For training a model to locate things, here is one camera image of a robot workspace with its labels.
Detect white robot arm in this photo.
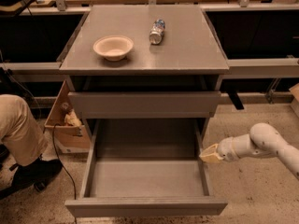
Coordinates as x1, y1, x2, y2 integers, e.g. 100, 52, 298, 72
199, 123, 299, 179

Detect metal frame rail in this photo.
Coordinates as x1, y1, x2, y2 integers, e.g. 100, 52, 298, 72
0, 58, 299, 82

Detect grey top drawer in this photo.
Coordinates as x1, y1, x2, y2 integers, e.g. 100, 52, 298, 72
68, 91, 221, 119

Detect person leg beige trousers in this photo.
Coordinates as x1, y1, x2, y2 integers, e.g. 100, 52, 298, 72
0, 94, 48, 166

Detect small toy in crate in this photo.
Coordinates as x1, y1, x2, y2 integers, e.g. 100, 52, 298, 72
61, 102, 82, 127

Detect crushed soda can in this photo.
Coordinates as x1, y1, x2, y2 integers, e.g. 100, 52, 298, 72
149, 19, 165, 45

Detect black shoe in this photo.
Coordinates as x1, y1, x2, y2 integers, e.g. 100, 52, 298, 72
0, 158, 63, 200

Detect wooden crate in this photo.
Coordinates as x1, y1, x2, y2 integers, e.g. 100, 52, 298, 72
45, 82, 90, 153

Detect black floor cable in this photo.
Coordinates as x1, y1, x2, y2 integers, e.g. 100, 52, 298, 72
50, 123, 78, 224

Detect grey drawer cabinet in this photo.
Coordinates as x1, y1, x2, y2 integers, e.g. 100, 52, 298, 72
61, 6, 228, 139

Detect grey drawer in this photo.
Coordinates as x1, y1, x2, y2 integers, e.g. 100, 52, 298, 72
65, 119, 227, 217
68, 91, 221, 119

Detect cardboard box right edge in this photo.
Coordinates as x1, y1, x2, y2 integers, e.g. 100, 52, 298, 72
290, 83, 299, 118

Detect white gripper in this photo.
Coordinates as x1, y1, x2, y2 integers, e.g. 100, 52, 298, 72
200, 137, 239, 163

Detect white paper bowl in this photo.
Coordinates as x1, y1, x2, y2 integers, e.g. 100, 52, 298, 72
93, 35, 134, 62

